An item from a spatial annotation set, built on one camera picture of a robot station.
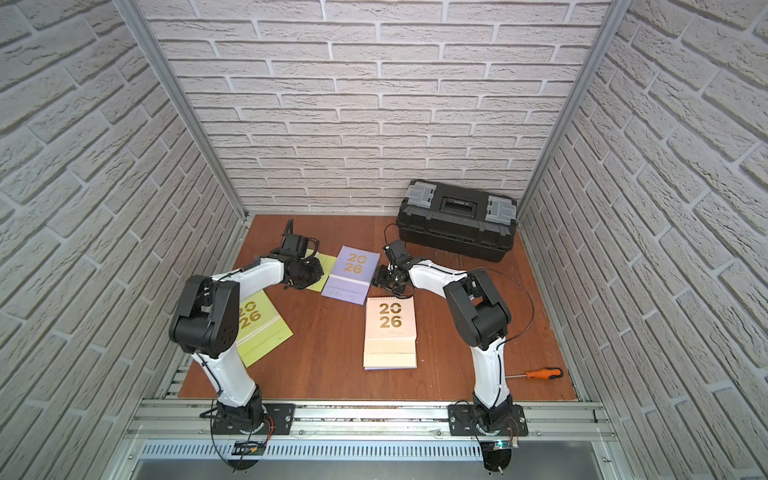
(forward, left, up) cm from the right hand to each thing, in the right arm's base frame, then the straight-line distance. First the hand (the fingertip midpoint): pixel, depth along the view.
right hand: (379, 283), depth 97 cm
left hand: (+5, +18, +3) cm, 19 cm away
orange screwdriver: (-31, -45, -1) cm, 55 cm away
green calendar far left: (+10, +18, 0) cm, 21 cm away
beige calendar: (-18, -3, +1) cm, 18 cm away
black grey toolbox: (+14, -28, +13) cm, 34 cm away
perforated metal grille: (-44, +38, -2) cm, 58 cm away
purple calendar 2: (-27, +4, -1) cm, 27 cm away
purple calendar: (+4, +9, -1) cm, 10 cm away
